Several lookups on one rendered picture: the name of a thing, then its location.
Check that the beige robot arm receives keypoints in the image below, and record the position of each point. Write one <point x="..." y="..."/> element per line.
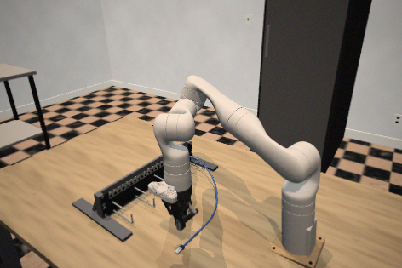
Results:
<point x="300" y="164"/>

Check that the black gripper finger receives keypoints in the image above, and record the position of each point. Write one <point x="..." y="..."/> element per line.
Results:
<point x="171" y="211"/>
<point x="181" y="216"/>

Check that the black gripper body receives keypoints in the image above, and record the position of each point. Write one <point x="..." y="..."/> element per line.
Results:
<point x="184" y="197"/>

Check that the white and dark blue plug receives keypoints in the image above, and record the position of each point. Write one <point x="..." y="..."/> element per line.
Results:
<point x="179" y="249"/>

